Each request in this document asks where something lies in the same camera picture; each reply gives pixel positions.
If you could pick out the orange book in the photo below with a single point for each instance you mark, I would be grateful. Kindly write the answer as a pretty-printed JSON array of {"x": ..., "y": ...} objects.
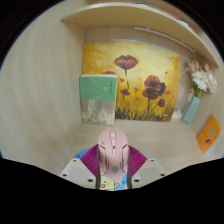
[{"x": 209, "y": 135}]

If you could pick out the yellow poppy flower painting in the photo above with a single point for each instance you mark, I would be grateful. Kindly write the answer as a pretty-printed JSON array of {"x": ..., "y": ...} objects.
[{"x": 150, "y": 76}]

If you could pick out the green covered book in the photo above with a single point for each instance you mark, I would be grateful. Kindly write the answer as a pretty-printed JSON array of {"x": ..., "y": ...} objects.
[{"x": 98, "y": 100}]

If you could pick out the wooden shelf board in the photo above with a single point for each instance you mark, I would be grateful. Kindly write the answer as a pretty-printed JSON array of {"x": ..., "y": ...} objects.
[{"x": 133, "y": 16}]

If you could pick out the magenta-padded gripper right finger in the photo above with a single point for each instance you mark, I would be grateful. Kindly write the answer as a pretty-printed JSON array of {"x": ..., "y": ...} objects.
[{"x": 138, "y": 162}]

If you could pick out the white power strip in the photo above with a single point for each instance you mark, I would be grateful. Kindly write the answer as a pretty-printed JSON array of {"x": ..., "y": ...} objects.
[{"x": 176, "y": 114}]

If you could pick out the white light bar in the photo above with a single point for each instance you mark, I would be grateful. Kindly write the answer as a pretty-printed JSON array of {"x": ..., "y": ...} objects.
[{"x": 166, "y": 38}]

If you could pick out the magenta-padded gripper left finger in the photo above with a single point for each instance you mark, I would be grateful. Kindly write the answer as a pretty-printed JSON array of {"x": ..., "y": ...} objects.
[{"x": 87, "y": 161}]

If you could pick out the teal faceted vase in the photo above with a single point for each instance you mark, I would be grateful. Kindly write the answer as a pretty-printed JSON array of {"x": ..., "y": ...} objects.
[{"x": 191, "y": 111}]

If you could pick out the pink and white flower bouquet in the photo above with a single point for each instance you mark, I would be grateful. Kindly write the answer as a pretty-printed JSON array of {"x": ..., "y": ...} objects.
[{"x": 201, "y": 78}]

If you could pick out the pink computer mouse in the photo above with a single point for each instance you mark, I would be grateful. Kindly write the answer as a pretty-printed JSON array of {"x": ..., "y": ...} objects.
[{"x": 113, "y": 150}]

